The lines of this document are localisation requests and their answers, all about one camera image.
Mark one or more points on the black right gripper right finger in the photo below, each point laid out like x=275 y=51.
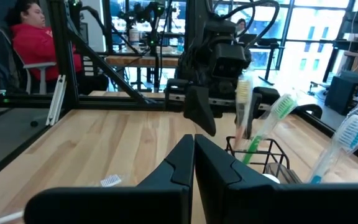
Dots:
x=228 y=183

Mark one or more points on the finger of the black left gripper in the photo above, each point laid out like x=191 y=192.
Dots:
x=267 y=96
x=200 y=109

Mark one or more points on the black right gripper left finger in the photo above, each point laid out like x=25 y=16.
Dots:
x=166 y=180

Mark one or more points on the green toothbrush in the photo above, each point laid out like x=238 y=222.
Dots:
x=283 y=107

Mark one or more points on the white packaged toothbrush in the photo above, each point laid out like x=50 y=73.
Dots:
x=243 y=93

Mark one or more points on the teal toothpaste tube white cap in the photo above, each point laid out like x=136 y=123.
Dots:
x=271 y=179

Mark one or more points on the purple toothbrush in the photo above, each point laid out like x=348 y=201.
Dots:
x=110 y=181

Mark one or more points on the blue toothbrush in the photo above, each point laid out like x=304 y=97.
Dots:
x=351 y=132

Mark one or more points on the black robot arm green light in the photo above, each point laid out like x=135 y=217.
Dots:
x=154 y=18

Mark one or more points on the black standing desk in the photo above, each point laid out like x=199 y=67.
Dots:
x=270 y=62

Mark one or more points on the translucent grey plastic cup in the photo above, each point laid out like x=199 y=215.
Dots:
x=286 y=175

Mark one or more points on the person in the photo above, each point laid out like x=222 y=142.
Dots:
x=241 y=26
x=39 y=46

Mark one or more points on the wooden workbench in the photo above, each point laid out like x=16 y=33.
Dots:
x=135 y=60

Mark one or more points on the black computer case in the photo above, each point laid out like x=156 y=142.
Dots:
x=343 y=96

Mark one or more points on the wooden desk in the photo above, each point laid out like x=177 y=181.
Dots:
x=356 y=59

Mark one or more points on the silver aluminium extrusion bar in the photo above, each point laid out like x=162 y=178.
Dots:
x=56 y=99

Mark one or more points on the grey office chair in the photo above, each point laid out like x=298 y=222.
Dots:
x=39 y=67

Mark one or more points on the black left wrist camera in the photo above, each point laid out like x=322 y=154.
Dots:
x=228 y=60

